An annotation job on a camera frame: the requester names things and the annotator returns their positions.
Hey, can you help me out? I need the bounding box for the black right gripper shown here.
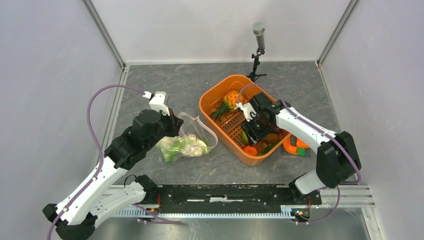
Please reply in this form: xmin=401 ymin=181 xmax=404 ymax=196
xmin=240 ymin=114 xmax=272 ymax=147

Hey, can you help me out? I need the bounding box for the white toy cabbage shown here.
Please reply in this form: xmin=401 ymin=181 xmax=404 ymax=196
xmin=179 ymin=134 xmax=210 ymax=157

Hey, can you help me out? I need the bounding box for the green toy cucumber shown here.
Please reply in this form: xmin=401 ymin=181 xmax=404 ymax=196
xmin=257 ymin=142 xmax=279 ymax=157

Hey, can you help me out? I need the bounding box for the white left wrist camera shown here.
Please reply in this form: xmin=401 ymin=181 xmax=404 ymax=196
xmin=143 ymin=91 xmax=170 ymax=116

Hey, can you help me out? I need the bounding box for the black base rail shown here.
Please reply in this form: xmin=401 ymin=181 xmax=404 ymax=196
xmin=114 ymin=184 xmax=376 ymax=220

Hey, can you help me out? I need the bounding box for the dark red toy fruit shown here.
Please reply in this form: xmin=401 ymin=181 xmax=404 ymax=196
xmin=271 ymin=126 xmax=282 ymax=134

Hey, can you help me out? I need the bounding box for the black microphone tripod stand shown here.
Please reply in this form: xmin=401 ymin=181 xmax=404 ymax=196
xmin=246 ymin=48 xmax=267 ymax=82

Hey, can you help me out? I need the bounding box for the small yellow toy fruit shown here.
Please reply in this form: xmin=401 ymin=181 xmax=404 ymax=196
xmin=262 ymin=133 xmax=280 ymax=144

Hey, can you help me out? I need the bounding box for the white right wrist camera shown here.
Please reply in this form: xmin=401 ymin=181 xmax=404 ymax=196
xmin=235 ymin=102 xmax=257 ymax=122

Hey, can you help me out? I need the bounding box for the clear dotted zip top bag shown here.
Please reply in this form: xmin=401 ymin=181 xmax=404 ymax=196
xmin=155 ymin=112 xmax=219 ymax=164

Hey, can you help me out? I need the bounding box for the orange toy pineapple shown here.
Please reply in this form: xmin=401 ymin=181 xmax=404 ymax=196
xmin=209 ymin=90 xmax=246 ymax=122

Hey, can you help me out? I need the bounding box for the yellow green toy mango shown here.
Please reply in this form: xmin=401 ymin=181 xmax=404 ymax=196
xmin=240 ymin=130 xmax=250 ymax=145

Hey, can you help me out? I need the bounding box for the orange plastic basket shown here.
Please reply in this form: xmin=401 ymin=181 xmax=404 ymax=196
xmin=198 ymin=74 xmax=290 ymax=166

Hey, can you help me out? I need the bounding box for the orange toy carrot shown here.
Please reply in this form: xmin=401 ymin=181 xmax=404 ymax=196
xmin=243 ymin=145 xmax=259 ymax=156

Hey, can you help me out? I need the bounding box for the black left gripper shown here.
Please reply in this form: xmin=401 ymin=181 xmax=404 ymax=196
xmin=144 ymin=106 xmax=184 ymax=151

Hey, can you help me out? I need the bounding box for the green toy lettuce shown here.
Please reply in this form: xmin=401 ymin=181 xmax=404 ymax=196
xmin=155 ymin=136 xmax=185 ymax=163

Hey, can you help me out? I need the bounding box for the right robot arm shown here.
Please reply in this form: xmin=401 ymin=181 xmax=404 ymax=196
xmin=236 ymin=92 xmax=362 ymax=204

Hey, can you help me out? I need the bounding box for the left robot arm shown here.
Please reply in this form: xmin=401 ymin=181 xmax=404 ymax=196
xmin=42 ymin=109 xmax=184 ymax=240

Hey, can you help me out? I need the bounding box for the grey microphone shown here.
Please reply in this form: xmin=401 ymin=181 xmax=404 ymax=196
xmin=252 ymin=21 xmax=266 ymax=51

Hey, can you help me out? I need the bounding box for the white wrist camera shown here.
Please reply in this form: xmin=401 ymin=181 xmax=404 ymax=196
xmin=143 ymin=91 xmax=170 ymax=116
xmin=235 ymin=102 xmax=257 ymax=122

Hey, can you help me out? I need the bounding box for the orange toy handle block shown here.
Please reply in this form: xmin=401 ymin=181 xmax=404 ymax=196
xmin=281 ymin=133 xmax=311 ymax=158

